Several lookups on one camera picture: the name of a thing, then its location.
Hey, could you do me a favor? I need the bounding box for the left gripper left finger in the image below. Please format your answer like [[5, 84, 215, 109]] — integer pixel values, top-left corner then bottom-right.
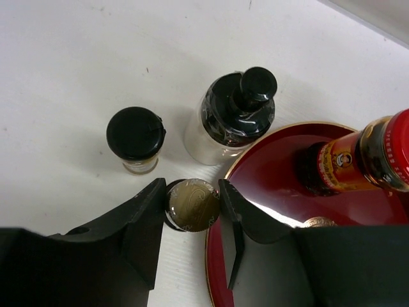
[[1, 178, 166, 306]]

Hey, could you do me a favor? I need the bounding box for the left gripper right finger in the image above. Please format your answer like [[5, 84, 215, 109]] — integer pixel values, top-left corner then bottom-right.
[[219, 179, 408, 306]]

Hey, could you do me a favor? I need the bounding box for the small yellow label oil bottle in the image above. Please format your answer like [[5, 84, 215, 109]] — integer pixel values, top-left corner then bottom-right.
[[164, 178, 220, 233]]

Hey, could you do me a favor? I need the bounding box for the red lid chili sauce jar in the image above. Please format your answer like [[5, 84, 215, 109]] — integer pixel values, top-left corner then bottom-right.
[[295, 110, 408, 196]]

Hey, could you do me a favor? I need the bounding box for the round red tray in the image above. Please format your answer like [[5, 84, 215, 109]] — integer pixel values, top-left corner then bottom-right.
[[205, 122, 408, 306]]

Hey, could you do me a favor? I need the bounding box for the small black cap spice jar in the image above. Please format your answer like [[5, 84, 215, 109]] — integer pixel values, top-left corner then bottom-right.
[[106, 106, 166, 175]]

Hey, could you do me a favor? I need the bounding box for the clear bottle black pump cap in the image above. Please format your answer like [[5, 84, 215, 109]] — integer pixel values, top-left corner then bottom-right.
[[183, 67, 278, 166]]

